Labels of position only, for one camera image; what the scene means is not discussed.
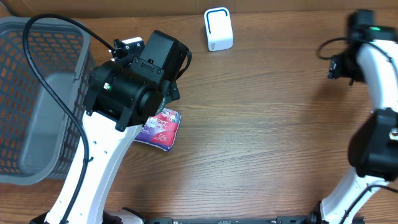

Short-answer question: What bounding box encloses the red purple pad pack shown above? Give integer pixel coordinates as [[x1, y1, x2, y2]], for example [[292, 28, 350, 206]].
[[134, 108, 182, 152]]

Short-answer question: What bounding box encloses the white barcode scanner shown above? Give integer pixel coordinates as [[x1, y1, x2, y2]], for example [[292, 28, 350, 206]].
[[204, 7, 234, 52]]

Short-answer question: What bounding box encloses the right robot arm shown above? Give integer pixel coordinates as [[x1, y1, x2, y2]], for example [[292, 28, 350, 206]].
[[305, 9, 397, 223]]

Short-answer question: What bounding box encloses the grey plastic shopping basket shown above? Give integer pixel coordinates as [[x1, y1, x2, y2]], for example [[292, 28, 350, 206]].
[[1, 17, 96, 185]]

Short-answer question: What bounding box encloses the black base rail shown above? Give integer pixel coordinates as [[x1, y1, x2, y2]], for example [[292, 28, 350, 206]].
[[144, 214, 326, 224]]

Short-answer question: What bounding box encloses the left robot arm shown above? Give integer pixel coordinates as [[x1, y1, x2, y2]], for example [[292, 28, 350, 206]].
[[34, 30, 192, 223]]

